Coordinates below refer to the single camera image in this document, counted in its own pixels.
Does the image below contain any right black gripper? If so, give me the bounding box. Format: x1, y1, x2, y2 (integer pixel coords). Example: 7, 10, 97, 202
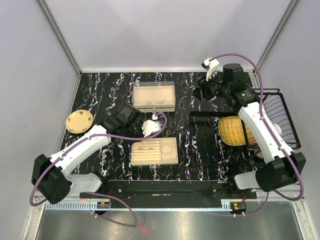
190, 70, 230, 103

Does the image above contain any gold earring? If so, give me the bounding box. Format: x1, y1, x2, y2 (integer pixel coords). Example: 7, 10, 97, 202
164, 130, 171, 138

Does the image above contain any beige ring tray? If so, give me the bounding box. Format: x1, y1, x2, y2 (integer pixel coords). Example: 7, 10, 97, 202
130, 137, 179, 167

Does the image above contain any pearl bracelet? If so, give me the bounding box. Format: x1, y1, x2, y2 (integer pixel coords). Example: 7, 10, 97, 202
161, 144, 174, 158

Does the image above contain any beige jewelry drawer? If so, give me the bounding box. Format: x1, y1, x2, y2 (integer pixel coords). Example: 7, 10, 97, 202
132, 85, 176, 113

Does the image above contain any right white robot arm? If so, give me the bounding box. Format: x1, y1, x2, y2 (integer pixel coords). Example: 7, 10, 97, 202
198, 59, 306, 199

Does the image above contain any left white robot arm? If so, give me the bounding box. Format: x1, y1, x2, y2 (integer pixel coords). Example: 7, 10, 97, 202
31, 104, 143, 204

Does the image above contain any yellow woven bamboo plate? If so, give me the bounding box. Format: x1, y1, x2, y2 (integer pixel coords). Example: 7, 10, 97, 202
218, 116, 256, 147

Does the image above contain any yellow patterned plate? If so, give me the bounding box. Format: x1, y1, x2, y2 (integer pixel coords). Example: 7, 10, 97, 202
65, 109, 94, 134

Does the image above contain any white pink patterned bowl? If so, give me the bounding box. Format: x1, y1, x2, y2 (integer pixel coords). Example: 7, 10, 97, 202
273, 123, 283, 136

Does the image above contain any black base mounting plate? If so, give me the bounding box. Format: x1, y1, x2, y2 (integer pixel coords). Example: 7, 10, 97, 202
79, 179, 258, 201

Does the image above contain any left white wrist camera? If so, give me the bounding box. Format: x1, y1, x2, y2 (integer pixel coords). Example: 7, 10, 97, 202
141, 114, 161, 137

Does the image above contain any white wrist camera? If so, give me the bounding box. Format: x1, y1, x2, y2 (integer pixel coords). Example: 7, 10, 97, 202
201, 58, 220, 82
141, 114, 161, 137

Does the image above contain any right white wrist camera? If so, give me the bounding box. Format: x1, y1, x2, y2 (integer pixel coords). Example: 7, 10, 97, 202
201, 58, 220, 82

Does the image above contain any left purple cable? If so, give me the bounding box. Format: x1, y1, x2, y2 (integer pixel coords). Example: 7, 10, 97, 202
29, 112, 168, 227

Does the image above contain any purple cable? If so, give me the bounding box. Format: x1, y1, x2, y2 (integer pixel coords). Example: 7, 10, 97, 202
29, 112, 168, 227
212, 53, 305, 216

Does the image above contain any black wire dish rack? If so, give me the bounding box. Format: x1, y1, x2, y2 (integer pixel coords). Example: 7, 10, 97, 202
263, 88, 301, 150

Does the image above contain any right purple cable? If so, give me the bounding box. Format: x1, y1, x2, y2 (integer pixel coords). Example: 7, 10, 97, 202
212, 53, 305, 216

